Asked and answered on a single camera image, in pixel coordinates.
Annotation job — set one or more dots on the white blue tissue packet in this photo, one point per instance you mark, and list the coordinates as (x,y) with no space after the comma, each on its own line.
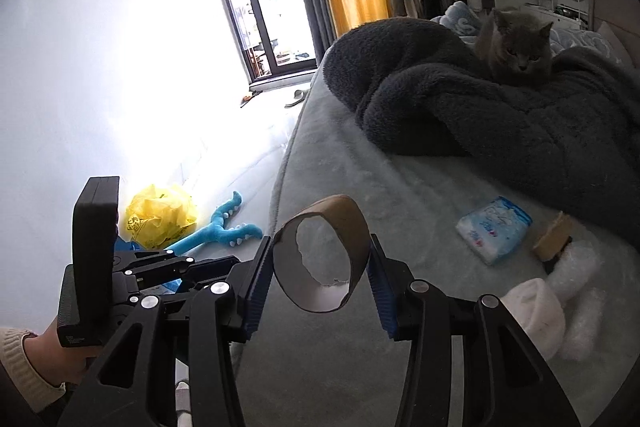
(492,229)

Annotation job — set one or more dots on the small brown object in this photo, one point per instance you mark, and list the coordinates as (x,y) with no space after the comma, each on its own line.
(248,100)

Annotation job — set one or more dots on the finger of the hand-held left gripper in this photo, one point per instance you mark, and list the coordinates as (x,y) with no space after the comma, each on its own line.
(160,263)
(210,268)

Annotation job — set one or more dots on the beige headboard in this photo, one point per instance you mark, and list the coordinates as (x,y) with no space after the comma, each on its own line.
(615,22)

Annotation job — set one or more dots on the pale grey bed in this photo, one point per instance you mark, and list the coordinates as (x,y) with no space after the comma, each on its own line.
(350,167)

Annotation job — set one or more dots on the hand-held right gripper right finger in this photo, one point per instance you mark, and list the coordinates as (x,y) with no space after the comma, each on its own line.
(382,302)

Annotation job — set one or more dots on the pale green slipper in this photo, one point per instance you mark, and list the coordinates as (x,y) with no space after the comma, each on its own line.
(297,99)

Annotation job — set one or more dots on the dark grey fleece blanket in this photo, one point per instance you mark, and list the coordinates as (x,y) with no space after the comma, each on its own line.
(450,107)

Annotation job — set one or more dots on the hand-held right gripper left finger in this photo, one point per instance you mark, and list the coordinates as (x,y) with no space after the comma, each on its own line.
(255,292)

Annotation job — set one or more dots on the brown cardboard tube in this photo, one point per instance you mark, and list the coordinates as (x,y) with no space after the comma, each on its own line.
(345,217)

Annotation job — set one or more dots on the blue plush toy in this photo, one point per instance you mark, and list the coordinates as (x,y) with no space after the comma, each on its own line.
(220,227)

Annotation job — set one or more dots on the person's left hand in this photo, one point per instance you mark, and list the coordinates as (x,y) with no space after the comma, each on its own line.
(55,357)

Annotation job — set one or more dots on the yellow plastic bag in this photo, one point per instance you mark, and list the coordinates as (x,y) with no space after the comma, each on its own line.
(160,217)

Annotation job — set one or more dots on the grey cat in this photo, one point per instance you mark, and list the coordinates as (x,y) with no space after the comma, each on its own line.
(515,57)

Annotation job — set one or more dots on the clear bubble wrap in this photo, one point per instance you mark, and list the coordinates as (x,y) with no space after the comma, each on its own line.
(575,272)

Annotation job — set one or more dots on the white cloth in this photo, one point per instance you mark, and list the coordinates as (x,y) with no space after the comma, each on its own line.
(535,317)

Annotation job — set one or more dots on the person's left forearm cream sleeve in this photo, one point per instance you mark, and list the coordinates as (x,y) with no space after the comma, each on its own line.
(20,377)

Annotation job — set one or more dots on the small tan box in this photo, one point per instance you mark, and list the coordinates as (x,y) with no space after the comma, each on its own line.
(555,237)

